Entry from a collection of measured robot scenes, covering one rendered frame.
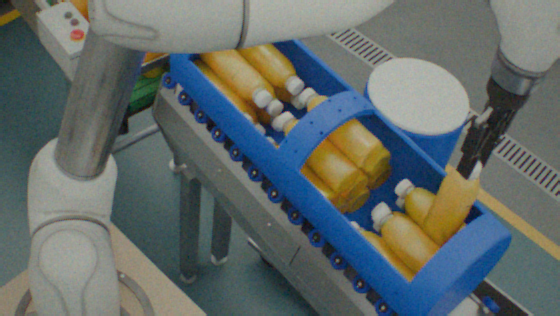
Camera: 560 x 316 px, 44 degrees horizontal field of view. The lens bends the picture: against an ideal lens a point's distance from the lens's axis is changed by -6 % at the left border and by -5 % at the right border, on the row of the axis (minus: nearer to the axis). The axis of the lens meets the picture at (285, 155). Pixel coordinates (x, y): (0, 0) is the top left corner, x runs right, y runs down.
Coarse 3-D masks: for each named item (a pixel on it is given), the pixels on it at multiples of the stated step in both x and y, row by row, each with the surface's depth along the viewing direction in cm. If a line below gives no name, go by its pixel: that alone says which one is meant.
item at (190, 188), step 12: (192, 180) 213; (180, 192) 222; (192, 192) 217; (180, 204) 226; (192, 204) 222; (180, 216) 231; (192, 216) 227; (180, 228) 237; (192, 228) 233; (180, 240) 242; (192, 240) 238; (180, 252) 248; (192, 252) 244; (180, 264) 254; (192, 264) 251; (192, 276) 258
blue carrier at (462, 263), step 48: (288, 48) 182; (192, 96) 175; (336, 96) 155; (240, 144) 165; (288, 144) 152; (384, 144) 169; (288, 192) 157; (384, 192) 170; (432, 192) 162; (336, 240) 149; (480, 240) 135; (384, 288) 143; (432, 288) 134
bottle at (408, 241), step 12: (384, 216) 147; (396, 216) 146; (384, 228) 146; (396, 228) 144; (408, 228) 143; (420, 228) 145; (396, 240) 143; (408, 240) 142; (420, 240) 142; (432, 240) 143; (396, 252) 144; (408, 252) 142; (420, 252) 141; (432, 252) 140; (408, 264) 143; (420, 264) 140
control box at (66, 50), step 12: (48, 12) 182; (60, 12) 182; (48, 24) 179; (60, 24) 179; (84, 24) 180; (48, 36) 180; (60, 36) 176; (84, 36) 177; (48, 48) 185; (60, 48) 176; (72, 48) 174; (60, 60) 180; (72, 60) 174; (72, 72) 177
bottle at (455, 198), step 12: (444, 180) 135; (456, 180) 132; (468, 180) 131; (444, 192) 134; (456, 192) 132; (468, 192) 132; (432, 204) 141; (444, 204) 136; (456, 204) 134; (468, 204) 134; (432, 216) 141; (444, 216) 137; (456, 216) 136; (432, 228) 142; (444, 228) 140; (456, 228) 140; (444, 240) 143
